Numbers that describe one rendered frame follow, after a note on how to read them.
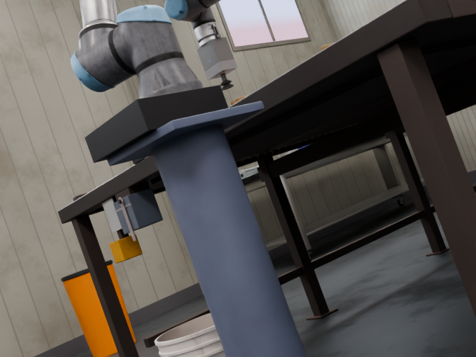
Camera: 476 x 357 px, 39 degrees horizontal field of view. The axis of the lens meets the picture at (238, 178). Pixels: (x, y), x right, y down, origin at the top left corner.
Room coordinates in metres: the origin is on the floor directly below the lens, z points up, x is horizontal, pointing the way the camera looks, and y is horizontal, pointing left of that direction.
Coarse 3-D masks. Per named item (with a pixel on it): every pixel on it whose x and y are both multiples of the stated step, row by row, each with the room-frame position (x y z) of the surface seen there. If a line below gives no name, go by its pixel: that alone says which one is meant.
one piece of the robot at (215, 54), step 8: (216, 32) 2.06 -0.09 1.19; (208, 40) 2.06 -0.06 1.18; (216, 40) 2.05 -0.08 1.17; (224, 40) 2.07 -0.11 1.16; (200, 48) 2.09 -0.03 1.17; (208, 48) 2.06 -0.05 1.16; (216, 48) 2.05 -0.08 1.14; (224, 48) 2.07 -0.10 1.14; (200, 56) 2.10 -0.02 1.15; (208, 56) 2.07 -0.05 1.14; (216, 56) 2.05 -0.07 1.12; (224, 56) 2.06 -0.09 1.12; (232, 56) 2.08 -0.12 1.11; (208, 64) 2.08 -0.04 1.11; (216, 64) 2.06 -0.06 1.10; (224, 64) 2.05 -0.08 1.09; (232, 64) 2.07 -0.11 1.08; (208, 72) 2.09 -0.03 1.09; (216, 72) 2.07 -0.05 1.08; (224, 72) 2.08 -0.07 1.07; (224, 80) 2.09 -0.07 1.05
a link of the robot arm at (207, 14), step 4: (208, 8) 2.07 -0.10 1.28; (204, 12) 2.05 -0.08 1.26; (208, 12) 2.07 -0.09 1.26; (200, 16) 2.05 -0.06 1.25; (204, 16) 2.06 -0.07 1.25; (208, 16) 2.06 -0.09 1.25; (212, 16) 2.08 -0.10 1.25; (200, 20) 2.06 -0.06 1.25; (204, 20) 2.06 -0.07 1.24; (208, 20) 2.06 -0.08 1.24; (212, 20) 2.07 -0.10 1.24; (192, 24) 2.08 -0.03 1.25; (196, 24) 2.07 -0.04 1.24; (200, 24) 2.06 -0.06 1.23
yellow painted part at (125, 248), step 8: (120, 232) 2.50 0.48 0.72; (120, 240) 2.46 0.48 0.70; (128, 240) 2.48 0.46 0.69; (136, 240) 2.50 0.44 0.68; (112, 248) 2.51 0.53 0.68; (120, 248) 2.46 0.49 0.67; (128, 248) 2.48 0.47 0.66; (136, 248) 2.49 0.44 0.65; (120, 256) 2.48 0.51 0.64; (128, 256) 2.47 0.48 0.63
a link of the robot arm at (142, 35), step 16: (128, 16) 1.47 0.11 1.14; (144, 16) 1.47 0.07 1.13; (160, 16) 1.49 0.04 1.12; (112, 32) 1.52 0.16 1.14; (128, 32) 1.48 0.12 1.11; (144, 32) 1.47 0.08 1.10; (160, 32) 1.47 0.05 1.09; (112, 48) 1.51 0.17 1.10; (128, 48) 1.49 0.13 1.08; (144, 48) 1.47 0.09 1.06; (160, 48) 1.47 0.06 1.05; (176, 48) 1.49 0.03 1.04; (128, 64) 1.52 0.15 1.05
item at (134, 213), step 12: (120, 192) 2.36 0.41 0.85; (132, 192) 2.31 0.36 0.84; (144, 192) 2.33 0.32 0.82; (120, 204) 2.34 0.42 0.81; (132, 204) 2.30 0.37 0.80; (144, 204) 2.32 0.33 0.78; (156, 204) 2.35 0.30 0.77; (120, 216) 2.38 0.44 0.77; (132, 216) 2.31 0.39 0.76; (144, 216) 2.31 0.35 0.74; (156, 216) 2.34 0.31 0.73; (132, 228) 2.33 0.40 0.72
